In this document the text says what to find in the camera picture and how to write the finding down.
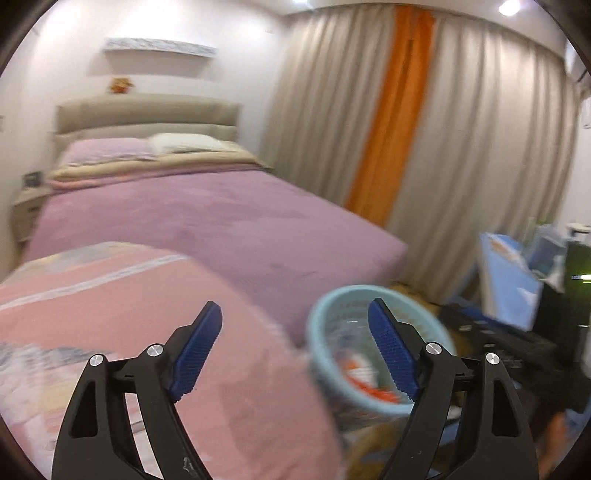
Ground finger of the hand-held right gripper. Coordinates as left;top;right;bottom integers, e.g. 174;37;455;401
436;302;513;354

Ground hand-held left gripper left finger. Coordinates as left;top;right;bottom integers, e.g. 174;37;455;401
51;301;223;480

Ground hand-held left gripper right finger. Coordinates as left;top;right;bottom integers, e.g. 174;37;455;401
368;298;540;480

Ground red and white packet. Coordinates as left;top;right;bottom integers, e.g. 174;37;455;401
344;353;402;404

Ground light blue perforated plastic basket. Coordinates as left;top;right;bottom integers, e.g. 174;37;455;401
306;285;459;416

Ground person's right forearm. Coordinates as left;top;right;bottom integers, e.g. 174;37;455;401
536;411;585;478

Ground dark furniture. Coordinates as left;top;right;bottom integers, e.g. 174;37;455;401
538;240;591;365

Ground pink quilt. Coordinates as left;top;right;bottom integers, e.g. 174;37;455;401
0;242;345;480

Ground pale blue plastic bag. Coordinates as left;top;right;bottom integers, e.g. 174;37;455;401
526;224;566;278

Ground purple bed blanket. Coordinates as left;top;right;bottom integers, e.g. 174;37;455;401
23;168;409;342

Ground beige folded blanket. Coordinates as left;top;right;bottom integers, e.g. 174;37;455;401
46;143;273;183

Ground white pillow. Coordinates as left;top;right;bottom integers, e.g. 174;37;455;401
148;133;229;155

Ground orange curtain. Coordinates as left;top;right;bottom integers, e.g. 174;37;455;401
345;6;437;227

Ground beige nightstand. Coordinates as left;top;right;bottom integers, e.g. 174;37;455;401
11;185;54;243

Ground purple patterned pillow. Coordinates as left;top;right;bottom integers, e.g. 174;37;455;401
58;137;158;166

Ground beige padded headboard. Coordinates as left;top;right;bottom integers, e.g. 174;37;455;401
54;95;243;153

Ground beige curtains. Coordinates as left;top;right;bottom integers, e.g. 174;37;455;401
261;4;583;296

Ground white wall shelf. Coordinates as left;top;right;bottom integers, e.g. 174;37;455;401
104;37;218;58

